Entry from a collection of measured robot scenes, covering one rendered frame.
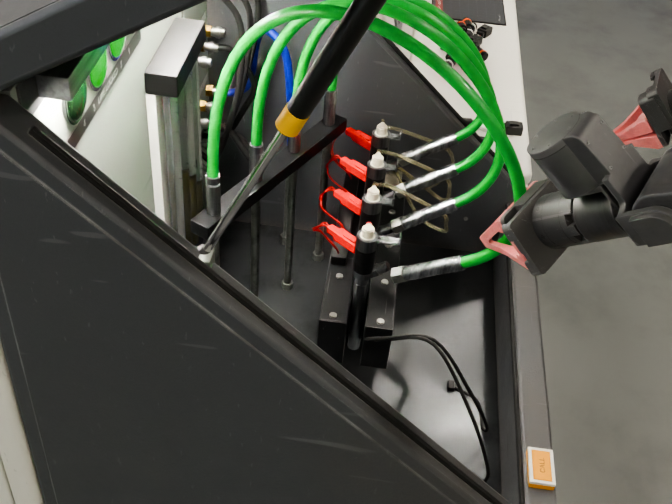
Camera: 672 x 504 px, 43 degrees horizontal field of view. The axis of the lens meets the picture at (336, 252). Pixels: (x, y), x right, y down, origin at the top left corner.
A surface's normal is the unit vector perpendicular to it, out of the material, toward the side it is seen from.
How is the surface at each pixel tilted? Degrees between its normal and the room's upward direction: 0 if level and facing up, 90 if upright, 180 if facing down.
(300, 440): 90
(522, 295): 0
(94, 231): 90
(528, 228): 46
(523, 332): 0
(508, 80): 0
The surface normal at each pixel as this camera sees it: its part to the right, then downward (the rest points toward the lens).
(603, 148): 0.45, -0.18
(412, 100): -0.11, 0.65
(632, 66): 0.07, -0.75
